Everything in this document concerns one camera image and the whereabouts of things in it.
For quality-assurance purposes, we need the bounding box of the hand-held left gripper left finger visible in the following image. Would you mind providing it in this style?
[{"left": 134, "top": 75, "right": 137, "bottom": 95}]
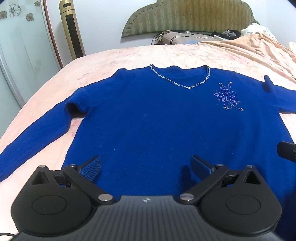
[{"left": 31, "top": 156, "right": 115, "bottom": 205}]

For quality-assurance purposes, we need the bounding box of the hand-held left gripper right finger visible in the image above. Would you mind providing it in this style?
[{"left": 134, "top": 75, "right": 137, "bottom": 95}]
[{"left": 179, "top": 155, "right": 263, "bottom": 205}]

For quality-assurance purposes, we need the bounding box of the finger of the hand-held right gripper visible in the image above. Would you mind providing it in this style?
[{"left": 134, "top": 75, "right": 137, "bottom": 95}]
[{"left": 277, "top": 141, "right": 296, "bottom": 163}]

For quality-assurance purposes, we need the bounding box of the dark clothes pile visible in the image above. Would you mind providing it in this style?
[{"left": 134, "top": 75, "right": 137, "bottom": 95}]
[{"left": 211, "top": 29, "right": 241, "bottom": 40}]

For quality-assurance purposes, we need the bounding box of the blue beaded knit sweater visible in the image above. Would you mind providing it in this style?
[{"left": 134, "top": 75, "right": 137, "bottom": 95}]
[{"left": 0, "top": 64, "right": 296, "bottom": 234}]

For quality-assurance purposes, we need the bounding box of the olive padded headboard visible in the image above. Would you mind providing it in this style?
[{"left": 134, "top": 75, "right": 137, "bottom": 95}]
[{"left": 121, "top": 0, "right": 260, "bottom": 39}]

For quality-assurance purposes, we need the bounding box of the pink floral bed sheet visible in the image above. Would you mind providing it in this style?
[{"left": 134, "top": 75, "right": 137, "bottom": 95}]
[{"left": 0, "top": 39, "right": 296, "bottom": 234}]

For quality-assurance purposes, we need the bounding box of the white cloth bundle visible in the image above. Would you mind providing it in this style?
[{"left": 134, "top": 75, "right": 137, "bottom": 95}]
[{"left": 240, "top": 23, "right": 270, "bottom": 36}]

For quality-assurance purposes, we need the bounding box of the gold tower fan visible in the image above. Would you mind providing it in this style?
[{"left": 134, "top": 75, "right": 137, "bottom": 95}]
[{"left": 58, "top": 0, "right": 86, "bottom": 59}]

